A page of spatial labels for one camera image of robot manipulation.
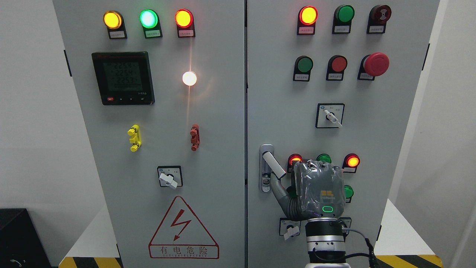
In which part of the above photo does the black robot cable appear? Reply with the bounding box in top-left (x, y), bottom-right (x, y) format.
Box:
top-left (309, 228), bottom-right (380, 268)

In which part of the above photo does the red electric hazard warning sign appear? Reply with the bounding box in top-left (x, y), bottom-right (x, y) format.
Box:
top-left (148, 196), bottom-right (219, 259)

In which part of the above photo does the left grey cabinet door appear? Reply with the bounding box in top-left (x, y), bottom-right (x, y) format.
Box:
top-left (53, 0), bottom-right (245, 268)

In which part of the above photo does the red lit indicator lower right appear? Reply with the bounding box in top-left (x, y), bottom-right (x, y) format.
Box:
top-left (342, 154), bottom-right (360, 173)

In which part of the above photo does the black knob selector switch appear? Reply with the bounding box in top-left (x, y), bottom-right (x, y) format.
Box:
top-left (338, 217), bottom-right (352, 228)

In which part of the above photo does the grey robotic humanoid hand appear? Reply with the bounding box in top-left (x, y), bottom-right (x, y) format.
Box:
top-left (270, 160), bottom-right (345, 221)

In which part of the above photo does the green indicator top right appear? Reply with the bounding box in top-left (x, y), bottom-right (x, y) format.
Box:
top-left (332, 5), bottom-right (355, 34)

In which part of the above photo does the black digital power meter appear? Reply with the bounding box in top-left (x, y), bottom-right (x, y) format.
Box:
top-left (91, 51), bottom-right (155, 105)

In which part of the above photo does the door rotary switch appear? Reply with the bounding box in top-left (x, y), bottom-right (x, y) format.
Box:
top-left (157, 166), bottom-right (183, 189)
top-left (315, 102), bottom-right (345, 128)

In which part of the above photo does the red lit indicator top right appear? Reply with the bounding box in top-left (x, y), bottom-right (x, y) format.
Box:
top-left (296, 6), bottom-right (318, 35)

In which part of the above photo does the green indicator lower middle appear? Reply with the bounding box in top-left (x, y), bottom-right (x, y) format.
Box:
top-left (316, 154), bottom-right (332, 163)

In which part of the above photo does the red push button upper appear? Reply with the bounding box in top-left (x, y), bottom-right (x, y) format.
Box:
top-left (326, 55), bottom-right (347, 81)

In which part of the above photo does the red lit indicator lower left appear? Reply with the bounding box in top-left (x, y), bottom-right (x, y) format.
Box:
top-left (287, 154), bottom-right (303, 173)

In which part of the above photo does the yellow indicator light top left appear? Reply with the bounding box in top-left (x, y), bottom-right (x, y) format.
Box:
top-left (103, 10), bottom-right (127, 39)

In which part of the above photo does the red lit indicator light left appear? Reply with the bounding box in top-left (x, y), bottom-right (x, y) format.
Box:
top-left (174, 9), bottom-right (196, 38)

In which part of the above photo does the silver cabinet door handle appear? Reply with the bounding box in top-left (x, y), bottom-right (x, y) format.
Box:
top-left (259, 144), bottom-right (287, 193)

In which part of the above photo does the red emergency stop button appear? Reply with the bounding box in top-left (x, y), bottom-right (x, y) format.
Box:
top-left (357, 52), bottom-right (390, 81)

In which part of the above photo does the green lit indicator light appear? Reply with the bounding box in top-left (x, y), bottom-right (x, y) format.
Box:
top-left (139, 9), bottom-right (162, 39)

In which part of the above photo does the green push button upper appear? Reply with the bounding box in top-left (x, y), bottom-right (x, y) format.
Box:
top-left (293, 55), bottom-right (313, 82)

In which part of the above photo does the right door upper rotary switch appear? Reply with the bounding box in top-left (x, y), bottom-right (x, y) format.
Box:
top-left (315, 102), bottom-right (345, 128)

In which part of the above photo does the grey cabinet door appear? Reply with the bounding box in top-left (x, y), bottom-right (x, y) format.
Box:
top-left (53, 0), bottom-right (245, 268)
top-left (247, 0), bottom-right (439, 268)

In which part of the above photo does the black box lower left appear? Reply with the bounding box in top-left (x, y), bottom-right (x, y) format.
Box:
top-left (0, 208), bottom-right (51, 268)

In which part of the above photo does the white lever rotary switch bottom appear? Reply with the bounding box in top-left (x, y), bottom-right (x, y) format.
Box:
top-left (279, 218), bottom-right (301, 241)

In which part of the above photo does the green push button lower right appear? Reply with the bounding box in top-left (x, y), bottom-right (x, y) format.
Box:
top-left (344, 185), bottom-right (355, 203)

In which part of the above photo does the white lit indicator lamp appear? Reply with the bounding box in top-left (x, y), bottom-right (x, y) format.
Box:
top-left (182, 71), bottom-right (197, 87)

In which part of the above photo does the right grey cabinet door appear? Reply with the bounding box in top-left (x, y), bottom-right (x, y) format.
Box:
top-left (247, 0), bottom-right (439, 268)

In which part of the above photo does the left door rotary switch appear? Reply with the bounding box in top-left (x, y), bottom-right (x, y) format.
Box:
top-left (157, 166), bottom-right (183, 189)

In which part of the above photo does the dark red buzzer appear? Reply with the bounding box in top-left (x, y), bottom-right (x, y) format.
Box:
top-left (367, 5), bottom-right (392, 34)

